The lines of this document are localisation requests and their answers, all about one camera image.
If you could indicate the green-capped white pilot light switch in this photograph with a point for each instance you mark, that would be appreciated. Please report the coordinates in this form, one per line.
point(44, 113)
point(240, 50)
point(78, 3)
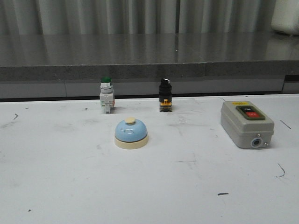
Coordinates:
point(107, 98)

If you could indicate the white object on counter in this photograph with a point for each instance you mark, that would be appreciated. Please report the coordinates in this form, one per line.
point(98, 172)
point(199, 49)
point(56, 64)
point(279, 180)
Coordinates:
point(285, 17)

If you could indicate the black and yellow selector switch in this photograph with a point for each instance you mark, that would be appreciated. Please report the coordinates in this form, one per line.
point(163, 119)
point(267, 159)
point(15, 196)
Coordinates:
point(165, 95)

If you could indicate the blue and cream desk bell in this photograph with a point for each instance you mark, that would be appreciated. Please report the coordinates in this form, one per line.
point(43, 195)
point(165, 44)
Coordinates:
point(131, 133)

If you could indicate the grey stone counter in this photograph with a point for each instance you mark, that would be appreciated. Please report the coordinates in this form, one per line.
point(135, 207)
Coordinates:
point(71, 66)

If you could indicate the grey on-off push-button box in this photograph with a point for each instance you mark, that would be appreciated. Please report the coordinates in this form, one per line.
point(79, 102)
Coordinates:
point(246, 124)

